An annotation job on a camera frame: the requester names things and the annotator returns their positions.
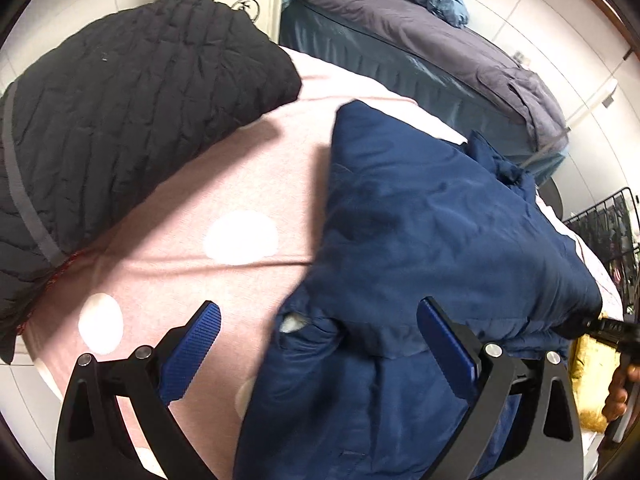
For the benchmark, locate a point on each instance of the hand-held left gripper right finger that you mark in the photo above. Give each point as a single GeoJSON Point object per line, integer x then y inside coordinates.
{"type": "Point", "coordinates": [445, 350]}

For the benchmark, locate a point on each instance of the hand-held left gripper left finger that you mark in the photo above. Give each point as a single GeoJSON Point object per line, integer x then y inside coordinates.
{"type": "Point", "coordinates": [192, 350]}

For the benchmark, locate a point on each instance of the navy blue jacket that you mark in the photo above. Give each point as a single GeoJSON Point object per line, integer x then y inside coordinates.
{"type": "Point", "coordinates": [425, 235]}

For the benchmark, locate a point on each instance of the person's right hand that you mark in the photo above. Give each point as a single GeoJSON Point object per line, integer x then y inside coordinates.
{"type": "Point", "coordinates": [622, 390]}

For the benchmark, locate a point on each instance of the yellow cloth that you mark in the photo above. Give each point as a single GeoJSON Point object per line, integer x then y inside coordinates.
{"type": "Point", "coordinates": [592, 375]}

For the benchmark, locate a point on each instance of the pink polka dot bed cover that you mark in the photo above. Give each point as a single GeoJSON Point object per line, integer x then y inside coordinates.
{"type": "Point", "coordinates": [200, 210]}

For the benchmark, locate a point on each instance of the black round stool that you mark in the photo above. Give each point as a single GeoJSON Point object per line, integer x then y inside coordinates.
{"type": "Point", "coordinates": [550, 200]}

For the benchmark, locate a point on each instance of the red patterned cloth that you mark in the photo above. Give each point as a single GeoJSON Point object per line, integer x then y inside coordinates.
{"type": "Point", "coordinates": [50, 280]}

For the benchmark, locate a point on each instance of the white pole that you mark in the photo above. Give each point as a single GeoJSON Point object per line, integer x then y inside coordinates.
{"type": "Point", "coordinates": [590, 110]}

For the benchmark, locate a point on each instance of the black quilted jacket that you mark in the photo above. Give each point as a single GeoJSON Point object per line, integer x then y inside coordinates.
{"type": "Point", "coordinates": [125, 135]}

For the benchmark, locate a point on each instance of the teal skirted bed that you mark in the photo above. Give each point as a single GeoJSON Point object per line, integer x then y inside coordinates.
{"type": "Point", "coordinates": [375, 80]}

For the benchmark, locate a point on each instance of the white wall socket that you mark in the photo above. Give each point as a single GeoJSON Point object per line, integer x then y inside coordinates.
{"type": "Point", "coordinates": [520, 56]}
{"type": "Point", "coordinates": [607, 99]}

